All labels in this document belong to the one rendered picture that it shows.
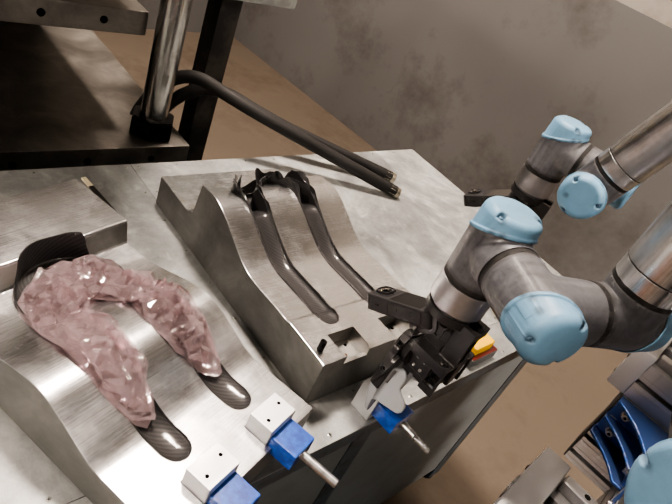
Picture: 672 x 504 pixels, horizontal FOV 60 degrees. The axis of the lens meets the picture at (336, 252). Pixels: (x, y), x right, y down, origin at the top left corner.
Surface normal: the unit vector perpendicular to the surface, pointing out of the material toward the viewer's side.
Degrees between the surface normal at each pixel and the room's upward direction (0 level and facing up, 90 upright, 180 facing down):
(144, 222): 0
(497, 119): 90
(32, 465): 0
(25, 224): 0
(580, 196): 90
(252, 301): 90
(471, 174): 90
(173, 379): 27
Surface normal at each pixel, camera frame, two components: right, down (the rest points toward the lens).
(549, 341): 0.23, 0.64
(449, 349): -0.69, 0.20
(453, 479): 0.35, -0.76
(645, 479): -0.92, -0.01
